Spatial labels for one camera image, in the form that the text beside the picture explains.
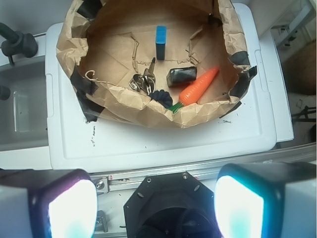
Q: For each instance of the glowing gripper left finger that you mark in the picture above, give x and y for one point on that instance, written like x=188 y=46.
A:
x=47 y=204

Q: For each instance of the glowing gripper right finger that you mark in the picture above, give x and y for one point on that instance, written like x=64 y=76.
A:
x=267 y=200

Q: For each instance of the blue block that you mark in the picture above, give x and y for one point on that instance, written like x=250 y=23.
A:
x=161 y=36

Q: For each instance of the black wrapped block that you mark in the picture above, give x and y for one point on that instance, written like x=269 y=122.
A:
x=181 y=76

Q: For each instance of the white plastic bin lid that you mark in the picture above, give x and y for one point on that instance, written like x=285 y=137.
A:
x=262 y=120

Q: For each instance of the orange toy carrot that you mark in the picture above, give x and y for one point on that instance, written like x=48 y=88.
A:
x=192 y=93

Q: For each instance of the silver key bunch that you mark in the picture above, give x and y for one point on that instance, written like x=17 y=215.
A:
x=146 y=81

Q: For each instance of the brown paper bag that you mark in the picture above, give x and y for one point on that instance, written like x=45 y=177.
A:
x=103 y=43

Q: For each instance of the aluminium rail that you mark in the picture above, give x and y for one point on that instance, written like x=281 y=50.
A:
x=115 y=181

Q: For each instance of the black octagonal mount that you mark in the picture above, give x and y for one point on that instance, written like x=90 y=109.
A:
x=171 y=206

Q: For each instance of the dark navy rope knot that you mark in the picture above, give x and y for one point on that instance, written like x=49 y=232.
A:
x=162 y=97

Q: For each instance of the black knob handle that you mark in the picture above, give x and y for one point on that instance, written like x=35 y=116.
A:
x=16 y=43

